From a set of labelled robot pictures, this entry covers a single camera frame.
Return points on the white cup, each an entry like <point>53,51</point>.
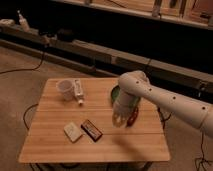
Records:
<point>66,89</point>

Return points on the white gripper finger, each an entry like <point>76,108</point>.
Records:
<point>124,121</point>
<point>116,120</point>

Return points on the green plate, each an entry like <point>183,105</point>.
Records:
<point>115,93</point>

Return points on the white tube bottle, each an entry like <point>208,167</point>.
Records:
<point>78,91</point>

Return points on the white spray bottle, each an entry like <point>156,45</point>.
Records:
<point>23,22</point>

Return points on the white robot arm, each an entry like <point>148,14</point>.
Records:
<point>135,85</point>

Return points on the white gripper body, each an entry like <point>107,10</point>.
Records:
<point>125,104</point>

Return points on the red handled tool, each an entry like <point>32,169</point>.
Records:
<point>132,118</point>

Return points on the dark brown rectangular box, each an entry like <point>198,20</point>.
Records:
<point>92,131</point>

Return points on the black device on ledge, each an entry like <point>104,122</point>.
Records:
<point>65,35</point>

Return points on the wooden table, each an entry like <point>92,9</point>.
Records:
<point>46,141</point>

